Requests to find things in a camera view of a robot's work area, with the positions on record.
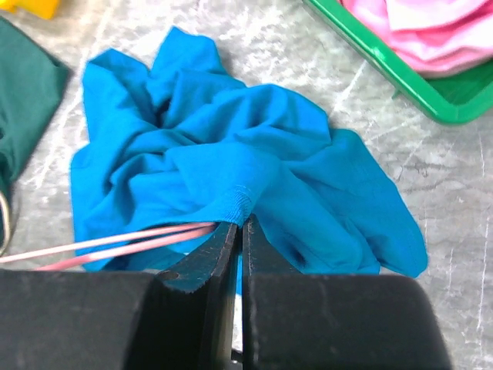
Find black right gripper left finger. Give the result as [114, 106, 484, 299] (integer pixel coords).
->
[1, 223, 237, 369]

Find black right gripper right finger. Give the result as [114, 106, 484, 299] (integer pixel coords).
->
[242, 217, 452, 369]

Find pink wire hanger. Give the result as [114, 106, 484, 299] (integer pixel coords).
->
[1, 222, 217, 271]

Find teal blue t shirt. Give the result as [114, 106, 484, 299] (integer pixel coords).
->
[69, 28, 428, 278]

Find pink t shirt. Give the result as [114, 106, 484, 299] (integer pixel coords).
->
[340, 1, 492, 77]

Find green plastic tray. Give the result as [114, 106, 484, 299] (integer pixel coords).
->
[306, 1, 492, 125]

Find dark green shorts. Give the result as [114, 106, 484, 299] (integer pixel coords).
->
[1, 18, 69, 253]

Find yellow plastic tray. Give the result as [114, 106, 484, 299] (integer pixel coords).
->
[1, 0, 60, 19]

